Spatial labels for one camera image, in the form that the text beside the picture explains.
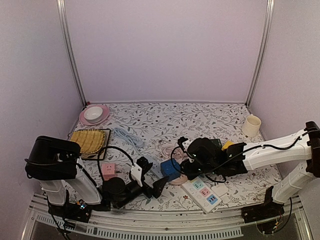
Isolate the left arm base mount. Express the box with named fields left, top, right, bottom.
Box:
left=47, top=195, right=92, bottom=223

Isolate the yellow cube socket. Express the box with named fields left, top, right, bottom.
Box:
left=221, top=140, right=234, bottom=151

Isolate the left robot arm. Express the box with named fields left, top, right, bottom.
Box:
left=25, top=136, right=169, bottom=217

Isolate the light blue power strip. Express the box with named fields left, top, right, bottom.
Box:
left=144, top=155, right=163, bottom=179

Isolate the pink plate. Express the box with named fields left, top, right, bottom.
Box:
left=79, top=104, right=110, bottom=126

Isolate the dark green cube socket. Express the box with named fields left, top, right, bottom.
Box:
left=210, top=138, right=223, bottom=149

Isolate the black framed mat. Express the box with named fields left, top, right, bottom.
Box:
left=80, top=128, right=111, bottom=161

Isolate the cream ceramic mug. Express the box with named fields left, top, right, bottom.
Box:
left=241, top=114, right=262, bottom=137

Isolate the dark blue cube socket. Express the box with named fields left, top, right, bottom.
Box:
left=160, top=158, right=181, bottom=182

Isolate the white long power strip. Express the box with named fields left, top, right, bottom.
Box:
left=181, top=177, right=222, bottom=214

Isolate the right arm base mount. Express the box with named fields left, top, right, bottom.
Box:
left=241, top=186, right=285, bottom=223

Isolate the pink cube socket adapter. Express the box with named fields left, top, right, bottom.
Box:
left=101, top=163, right=117, bottom=181

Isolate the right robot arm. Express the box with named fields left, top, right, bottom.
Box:
left=177, top=121, right=320, bottom=218

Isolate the white plug adapter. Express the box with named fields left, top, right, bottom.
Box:
left=211, top=183, right=229, bottom=197

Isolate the yellow woven basket tray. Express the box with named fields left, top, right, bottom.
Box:
left=69, top=129, right=106, bottom=154

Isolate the white bowl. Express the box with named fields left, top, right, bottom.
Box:
left=83, top=106, right=103, bottom=123

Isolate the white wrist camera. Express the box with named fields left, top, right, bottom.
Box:
left=177, top=136, right=192, bottom=152
left=130, top=163, right=143, bottom=188

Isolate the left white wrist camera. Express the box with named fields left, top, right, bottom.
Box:
left=130, top=163, right=143, bottom=188

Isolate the light blue coiled cable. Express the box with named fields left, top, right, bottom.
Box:
left=112, top=126, right=146, bottom=148

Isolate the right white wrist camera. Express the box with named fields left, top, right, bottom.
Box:
left=177, top=136, right=192, bottom=152

